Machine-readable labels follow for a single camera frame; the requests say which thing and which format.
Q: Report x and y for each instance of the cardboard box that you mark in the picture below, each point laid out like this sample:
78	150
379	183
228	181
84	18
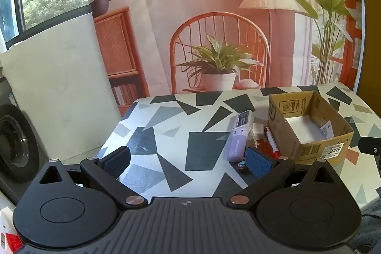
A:
309	149

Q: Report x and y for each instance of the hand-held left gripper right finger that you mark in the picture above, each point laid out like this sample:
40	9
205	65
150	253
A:
260	161

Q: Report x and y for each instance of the round brown ornament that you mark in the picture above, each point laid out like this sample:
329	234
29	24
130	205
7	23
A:
242	167

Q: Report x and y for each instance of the white paper sheet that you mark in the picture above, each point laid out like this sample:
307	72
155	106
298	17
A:
300	129

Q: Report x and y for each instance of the white marble panel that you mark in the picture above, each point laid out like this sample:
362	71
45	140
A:
59	78

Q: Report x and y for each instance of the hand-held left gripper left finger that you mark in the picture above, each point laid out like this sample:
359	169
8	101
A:
117	160

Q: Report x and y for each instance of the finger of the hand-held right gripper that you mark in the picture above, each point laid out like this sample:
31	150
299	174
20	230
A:
369	146

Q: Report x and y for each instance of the red white marker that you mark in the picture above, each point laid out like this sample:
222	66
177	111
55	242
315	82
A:
271	141

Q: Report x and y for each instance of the small white box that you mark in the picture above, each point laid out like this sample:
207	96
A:
259	129

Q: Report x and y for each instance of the white red packet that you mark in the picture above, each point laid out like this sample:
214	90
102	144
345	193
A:
9	230

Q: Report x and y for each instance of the geometric patterned tablecloth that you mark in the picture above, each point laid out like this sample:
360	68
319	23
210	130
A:
184	123

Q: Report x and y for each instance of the purple handheld device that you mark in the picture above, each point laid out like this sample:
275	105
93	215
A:
236	147

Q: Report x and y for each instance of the dark washing machine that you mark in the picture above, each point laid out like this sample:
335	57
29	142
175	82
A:
15	138

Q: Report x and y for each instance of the blue label white packet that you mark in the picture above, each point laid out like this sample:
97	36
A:
242	120

